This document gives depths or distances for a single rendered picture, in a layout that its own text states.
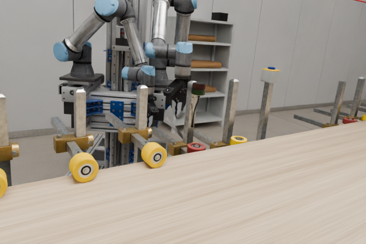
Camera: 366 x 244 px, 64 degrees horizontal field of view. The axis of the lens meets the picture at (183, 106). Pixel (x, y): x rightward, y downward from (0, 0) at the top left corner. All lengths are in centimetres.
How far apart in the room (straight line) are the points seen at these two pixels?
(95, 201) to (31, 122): 312
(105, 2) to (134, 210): 116
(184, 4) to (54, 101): 258
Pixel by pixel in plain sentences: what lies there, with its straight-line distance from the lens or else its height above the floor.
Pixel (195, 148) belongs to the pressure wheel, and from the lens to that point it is 126.
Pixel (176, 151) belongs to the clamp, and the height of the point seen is 84.
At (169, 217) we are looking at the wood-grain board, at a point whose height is 90.
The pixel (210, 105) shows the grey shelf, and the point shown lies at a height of 24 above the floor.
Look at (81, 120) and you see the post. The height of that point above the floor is 104.
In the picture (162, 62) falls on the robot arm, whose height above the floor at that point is 118.
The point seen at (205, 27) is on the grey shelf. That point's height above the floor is 145.
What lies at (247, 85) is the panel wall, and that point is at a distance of 535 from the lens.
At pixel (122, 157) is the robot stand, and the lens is 226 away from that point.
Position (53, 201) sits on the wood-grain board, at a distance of 93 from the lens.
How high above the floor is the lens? 138
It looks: 14 degrees down
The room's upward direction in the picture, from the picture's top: 5 degrees clockwise
